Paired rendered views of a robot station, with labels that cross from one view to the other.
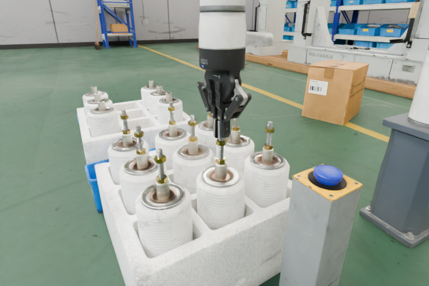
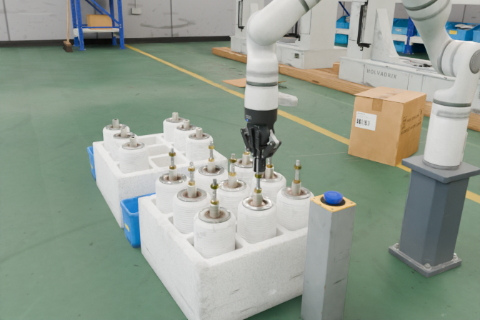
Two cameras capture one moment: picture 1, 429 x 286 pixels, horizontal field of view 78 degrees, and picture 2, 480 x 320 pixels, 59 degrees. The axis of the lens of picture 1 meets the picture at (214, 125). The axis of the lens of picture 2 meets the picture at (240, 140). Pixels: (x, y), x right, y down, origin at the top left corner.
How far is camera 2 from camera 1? 0.53 m
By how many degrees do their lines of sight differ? 3
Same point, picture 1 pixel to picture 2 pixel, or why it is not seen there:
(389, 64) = not seen: hidden behind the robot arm
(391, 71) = not seen: hidden behind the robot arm
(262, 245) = (290, 261)
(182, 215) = (230, 228)
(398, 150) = (415, 187)
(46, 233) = (89, 263)
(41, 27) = not seen: outside the picture
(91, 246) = (135, 273)
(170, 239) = (221, 246)
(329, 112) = (378, 151)
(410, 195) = (424, 228)
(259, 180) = (288, 208)
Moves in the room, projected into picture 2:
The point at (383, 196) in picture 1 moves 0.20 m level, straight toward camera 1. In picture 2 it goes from (406, 232) to (382, 263)
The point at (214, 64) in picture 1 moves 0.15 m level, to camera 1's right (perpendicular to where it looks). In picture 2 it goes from (256, 120) to (324, 121)
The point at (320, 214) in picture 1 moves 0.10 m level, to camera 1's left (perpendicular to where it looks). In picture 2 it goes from (326, 223) to (278, 222)
